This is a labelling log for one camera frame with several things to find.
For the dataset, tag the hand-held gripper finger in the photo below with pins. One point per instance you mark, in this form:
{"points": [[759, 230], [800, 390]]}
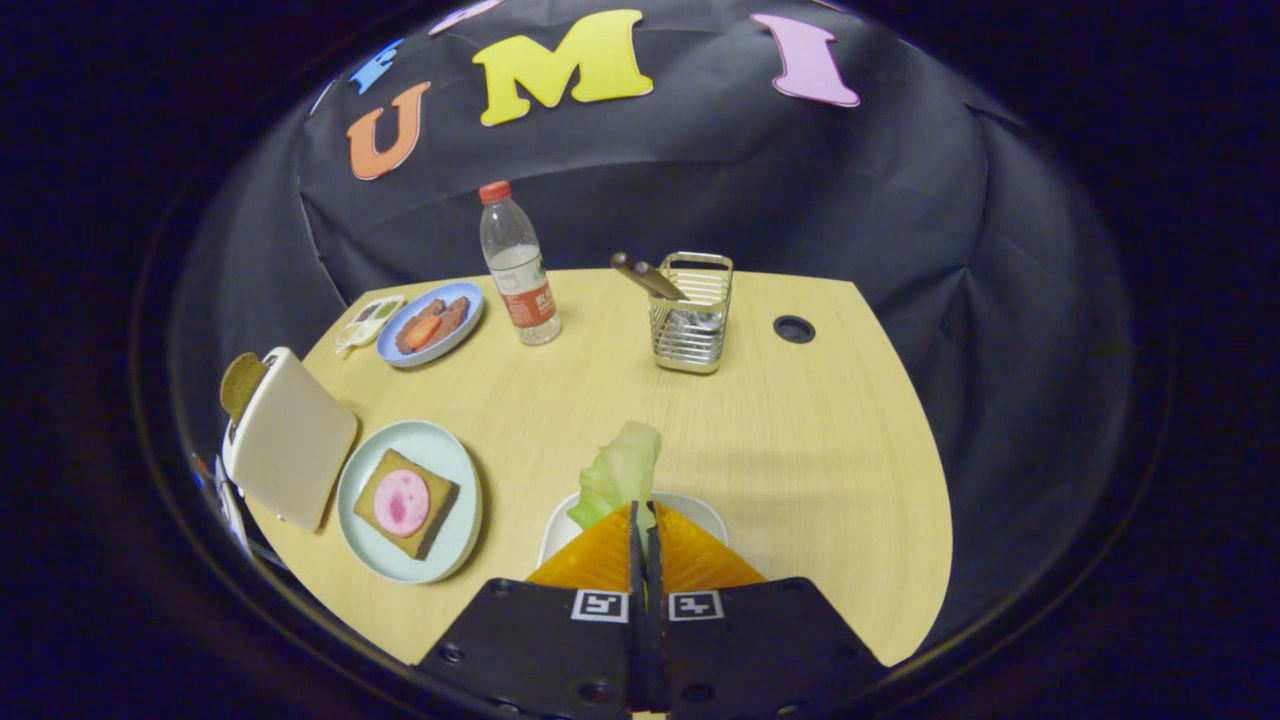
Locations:
{"points": [[637, 640], [654, 640]]}

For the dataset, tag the green lettuce leaf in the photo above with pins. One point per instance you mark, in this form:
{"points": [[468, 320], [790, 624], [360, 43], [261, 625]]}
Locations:
{"points": [[620, 470]]}

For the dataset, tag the small white square plate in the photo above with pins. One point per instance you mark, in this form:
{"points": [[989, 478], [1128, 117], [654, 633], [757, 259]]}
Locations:
{"points": [[705, 515]]}

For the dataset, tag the brown bread slice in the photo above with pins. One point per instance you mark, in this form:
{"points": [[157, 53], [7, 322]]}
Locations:
{"points": [[440, 500]]}

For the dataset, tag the light green round plate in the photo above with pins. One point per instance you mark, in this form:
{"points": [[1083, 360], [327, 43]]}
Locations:
{"points": [[440, 450]]}

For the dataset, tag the pink ham slice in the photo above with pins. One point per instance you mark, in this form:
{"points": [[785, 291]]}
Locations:
{"points": [[400, 503]]}

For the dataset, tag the clear bottle with red cap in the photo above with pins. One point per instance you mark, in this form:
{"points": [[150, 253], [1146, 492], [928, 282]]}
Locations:
{"points": [[525, 290]]}

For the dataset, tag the blue round plate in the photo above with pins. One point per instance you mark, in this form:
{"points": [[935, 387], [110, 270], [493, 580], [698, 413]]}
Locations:
{"points": [[470, 310]]}

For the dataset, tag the brown meat patty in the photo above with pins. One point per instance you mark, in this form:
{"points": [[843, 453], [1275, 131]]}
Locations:
{"points": [[410, 322], [455, 315]]}

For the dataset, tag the red tomato slice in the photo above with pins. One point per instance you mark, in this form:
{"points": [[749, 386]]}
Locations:
{"points": [[422, 332]]}

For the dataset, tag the white toaster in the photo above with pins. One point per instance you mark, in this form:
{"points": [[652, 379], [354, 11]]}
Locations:
{"points": [[295, 450]]}

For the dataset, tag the white divided condiment tray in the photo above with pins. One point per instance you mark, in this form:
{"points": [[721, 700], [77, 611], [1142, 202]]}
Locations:
{"points": [[368, 322]]}

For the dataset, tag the black backdrop cloth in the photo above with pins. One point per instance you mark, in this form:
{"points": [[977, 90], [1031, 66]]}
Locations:
{"points": [[800, 200]]}

